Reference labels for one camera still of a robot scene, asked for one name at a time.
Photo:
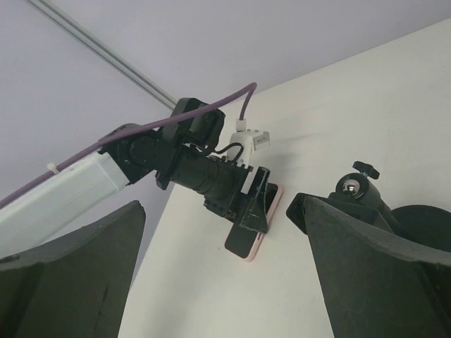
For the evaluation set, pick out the left aluminium frame post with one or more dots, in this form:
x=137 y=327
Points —
x=95 y=45

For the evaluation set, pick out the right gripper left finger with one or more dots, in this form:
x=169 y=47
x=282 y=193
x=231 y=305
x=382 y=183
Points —
x=76 y=285

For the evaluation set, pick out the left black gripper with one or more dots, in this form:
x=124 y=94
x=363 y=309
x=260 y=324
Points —
x=220 y=183

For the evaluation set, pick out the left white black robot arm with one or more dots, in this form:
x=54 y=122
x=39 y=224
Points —
x=182 y=151

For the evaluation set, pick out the black phone stand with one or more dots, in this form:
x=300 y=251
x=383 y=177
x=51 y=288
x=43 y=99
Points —
x=370 y=197

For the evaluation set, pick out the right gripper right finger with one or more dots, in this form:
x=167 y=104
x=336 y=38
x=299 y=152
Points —
x=378 y=280

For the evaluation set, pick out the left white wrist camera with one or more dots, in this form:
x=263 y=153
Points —
x=250 y=141

